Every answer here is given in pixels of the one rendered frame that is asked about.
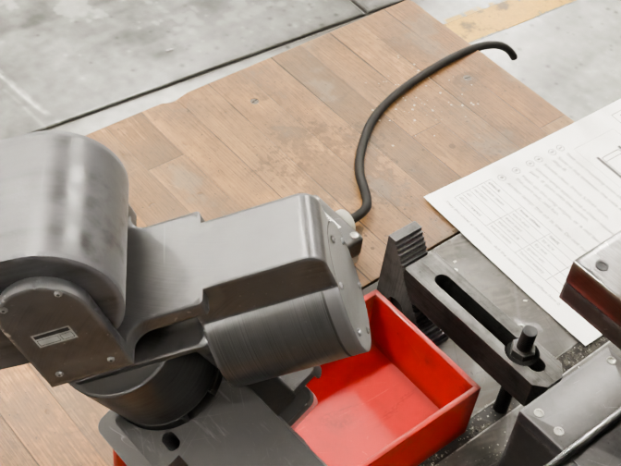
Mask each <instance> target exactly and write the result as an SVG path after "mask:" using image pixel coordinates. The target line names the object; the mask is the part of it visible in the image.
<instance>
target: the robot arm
mask: <svg viewBox="0 0 621 466"><path fill-rule="evenodd" d="M128 190H129V183H128V173H127V170H126V169H125V167H124V165H123V164H122V162H121V161H120V159H119V158H118V157H117V156H116V155H115V154H114V153H113V152H112V151H111V150H110V149H108V148H107V147H106V146H104V145H103V144H101V143H99V142H98V141H96V140H94V139H91V138H89V137H86V136H83V135H80V134H77V133H73V132H69V131H64V130H44V131H36V132H32V133H27V134H23V135H19V136H16V137H12V138H8V139H4V140H0V370H2V369H5V368H10V367H15V366H19V365H23V364H27V363H31V364H32V366H33V367H34V368H35V369H36V370H37V371H38V372H39V373H40V375H41V376H42V377H43V378H44V379H45V380H46V381H47V382H48V384H49V385H50V386H51V387H54V386H60V385H63V384H66V383H68V384H70V385H71V386H72V387H73V388H75V389H76V390H78V392H80V393H82V394H84V395H85V396H87V397H89V398H91V399H93V400H95V401H97V402H98V403H100V404H102V405H104V406H105V407H106V408H108V409H110V410H109V411H108V412H107V413H106V414H105V415H104V416H103V417H102V419H101V420H100V421H99V423H98V430H99V433H100V434H101V435H102V437H103V438H104V439H105V440H106V442H107V443H108V444H109V445H110V446H111V447H112V449H113V450H114V451H115V452H116V454H117V455H118V456H119V457H120V458H121V460H122V461H124V462H125V463H126V464H127V466H328V465H327V464H326V463H325V462H323V461H322V460H321V459H320V458H319V457H318V456H317V455H316V454H315V453H314V452H313V451H312V450H311V448H310V447H309V446H308V444H307V443H306V441H305V440H304V439H303V438H302V437H301V436H300V435H299V434H298V433H297V432H296V431H295V429H296V428H297V426H298V425H299V424H300V423H301V421H302V420H303V419H304V418H305V417H306V416H307V415H308V414H309V413H310V412H311V410H312V409H313V408H314V407H315V406H316V405H317V404H318V400H317V398H316V396H315V395H314V394H313V392H312V391H311V390H310V389H309V388H308V387H307V386H306V385H307V384H308V383H309V381H310V380H311V379H312V378H313V377H314V376H316V377H317V378H320V377H321V374H322V368H321V366H320V365H322V364H325V363H328V362H334V361H338V360H341V359H345V358H348V357H351V356H355V355H359V354H361V353H365V352H368V351H370V349H371V330H370V323H369V317H368V313H367V308H366V304H365V300H364V297H363V293H362V289H361V284H360V282H359V277H358V274H357V271H356V268H355V265H354V263H353V260H352V257H351V255H350V252H349V249H348V247H347V244H346V242H345V240H344V238H343V235H342V233H341V232H340V230H339V228H338V226H337V225H336V224H335V222H333V221H329V220H328V218H327V216H326V214H325V212H324V210H323V208H322V206H321V204H320V202H319V200H318V199H317V198H316V197H314V196H313V195H310V194H308V193H297V194H293V195H290V196H287V197H284V198H281V199H278V200H275V201H271V202H267V203H263V204H260V205H257V206H254V207H250V208H248V209H245V210H241V211H238V212H235V213H233V214H229V215H224V216H220V217H217V218H215V219H212V220H208V221H204V219H203V218H202V216H201V214H200V212H193V213H190V214H187V215H182V216H179V217H176V218H173V219H169V220H166V221H164V222H161V223H157V224H154V225H151V226H148V227H137V215H136V213H135V212H134V210H133V209H132V207H131V206H130V204H129V203H128Z"/></svg>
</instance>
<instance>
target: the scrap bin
mask: <svg viewBox="0 0 621 466"><path fill-rule="evenodd" d="M363 297H364V300H365V304H366V308H367V313H368V317H369V323H370V330H371V349H370V351H368V352H365V353H361V354H359V355H355V356H351V357H348V358H345V359H341V360H338V361H334V362H328V363H325V364H322V365H320V366H321V368H322V374H321V377H320V378H317V377H316V376H314V377H313V378H312V379H311V380H310V381H309V383H308V384H307V385H306V386H307V387H308V388H309V389H310V390H311V391H312V392H313V394H314V395H315V396H316V398H317V400H318V404H317V405H316V406H315V407H314V408H313V409H312V410H311V412H310V413H309V414H308V415H307V416H306V417H305V418H304V419H303V420H302V421H301V423H300V424H299V425H298V426H297V428H296V429H295V431H296V432H297V433H298V434H299V435H300V436H301V437H302V438H303V439H304V440H305V441H306V443H307V444H308V446H309V447H310V449H311V450H312V451H313V452H314V453H315V454H316V455H317V456H318V457H319V458H320V459H321V460H322V461H323V462H325V463H326V464H327V465H328V466H418V465H420V464H421V463H423V462H424V461H425V460H427V459H428V458H429V457H430V456H432V455H433V454H435V453H436V452H438V451H439V450H440V449H442V448H444V447H445V446H446V445H448V444H449V443H451V442H452V441H454V440H455V439H456V438H458V437H459V436H461V435H462V434H464V433H465V432H466V429H467V427H468V424H469V419H470V416H471V414H472V412H473V409H474V406H475V404H476V401H477V398H478V396H479V393H480V391H481V387H480V386H479V385H478V384H477V383H476V382H474V381H473V380H472V379H471V378H470V377H469V376H468V375H467V374H466V373H465V372H464V371H463V370H462V369H461V368H460V367H458V366H457V365H456V364H455V363H454V362H453V361H452V360H451V359H450V358H449V357H448V356H447V355H446V354H445V353H444V352H442V351H441V350H440V349H439V348H438V347H437V346H436V345H435V344H434V343H433V342H432V341H431V340H430V339H429V338H427V337H426V336H425V335H424V334H423V333H422V332H421V331H420V330H419V329H418V328H417V327H416V326H415V325H414V324H412V323H411V322H410V321H409V319H408V318H407V317H406V316H405V315H404V314H403V313H402V312H400V311H399V310H398V309H397V308H396V307H395V306H394V305H393V304H392V303H391V302H390V301H389V300H388V299H387V298H386V297H385V296H384V295H382V294H381V293H380V292H379V291H378V290H377V289H375V290H374V291H372V292H370V293H368V294H367V295H365V296H363Z"/></svg>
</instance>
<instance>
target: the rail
mask: <svg viewBox="0 0 621 466"><path fill-rule="evenodd" d="M620 420H621V407H620V408H619V409H618V410H616V411H615V412H614V413H612V414H611V415H610V416H608V417H607V418H606V419H604V420H603V421H602V422H600V423H599V424H598V425H596V426H595V427H594V428H592V429H591V430H590V431H589V432H588V433H587V434H585V435H584V436H583V437H581V438H580V439H579V440H577V441H576V442H575V443H573V444H572V445H571V446H569V447H568V448H567V449H565V450H564V451H563V452H561V453H560V454H559V455H557V456H556V457H555V458H553V459H552V460H550V461H549V462H548V463H547V464H545V465H544V466H561V465H562V464H564V463H565V462H566V461H568V460H569V459H571V458H572V457H573V456H574V455H576V454H577V453H578V452H580V451H581V450H582V449H583V448H585V447H586V446H587V445H588V444H589V443H590V442H592V441H593V440H594V439H596V438H597V437H598V436H600V435H601V434H602V433H604V432H605V431H606V430H608V429H609V428H610V427H611V426H613V425H614V424H615V423H617V422H618V421H620Z"/></svg>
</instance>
